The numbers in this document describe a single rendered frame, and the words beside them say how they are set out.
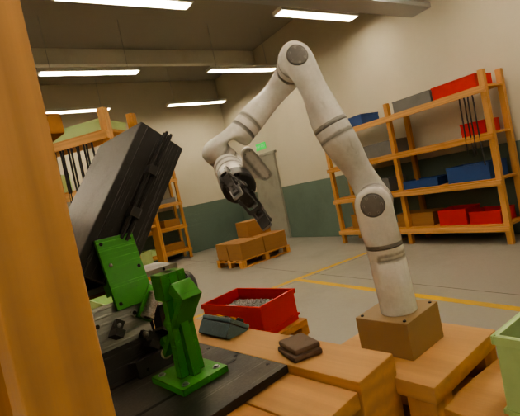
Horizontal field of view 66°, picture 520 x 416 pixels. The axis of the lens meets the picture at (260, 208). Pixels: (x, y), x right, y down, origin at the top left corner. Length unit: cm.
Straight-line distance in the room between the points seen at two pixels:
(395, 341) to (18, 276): 84
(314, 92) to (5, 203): 77
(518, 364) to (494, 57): 573
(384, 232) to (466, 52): 571
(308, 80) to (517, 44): 539
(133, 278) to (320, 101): 72
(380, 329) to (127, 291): 70
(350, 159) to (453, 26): 579
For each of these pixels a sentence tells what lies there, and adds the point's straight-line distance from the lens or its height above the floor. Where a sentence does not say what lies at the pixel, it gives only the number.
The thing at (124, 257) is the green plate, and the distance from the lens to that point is 125.
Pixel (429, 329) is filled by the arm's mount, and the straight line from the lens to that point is 113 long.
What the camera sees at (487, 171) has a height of 95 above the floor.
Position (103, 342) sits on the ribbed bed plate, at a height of 101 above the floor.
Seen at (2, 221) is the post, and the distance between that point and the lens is 51.
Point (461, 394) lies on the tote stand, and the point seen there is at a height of 79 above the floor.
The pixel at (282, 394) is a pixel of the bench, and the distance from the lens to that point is 95.
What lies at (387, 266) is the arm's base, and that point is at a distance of 105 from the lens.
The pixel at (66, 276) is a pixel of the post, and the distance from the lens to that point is 52.
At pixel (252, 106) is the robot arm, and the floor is 153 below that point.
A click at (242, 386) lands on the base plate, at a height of 90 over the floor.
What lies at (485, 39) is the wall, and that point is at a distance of 653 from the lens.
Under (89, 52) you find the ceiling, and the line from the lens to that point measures 885.
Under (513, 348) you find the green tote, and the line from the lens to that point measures 90.
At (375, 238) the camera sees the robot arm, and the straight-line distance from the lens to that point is 104.
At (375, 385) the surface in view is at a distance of 95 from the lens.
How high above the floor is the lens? 132
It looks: 3 degrees down
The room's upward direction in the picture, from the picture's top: 12 degrees counter-clockwise
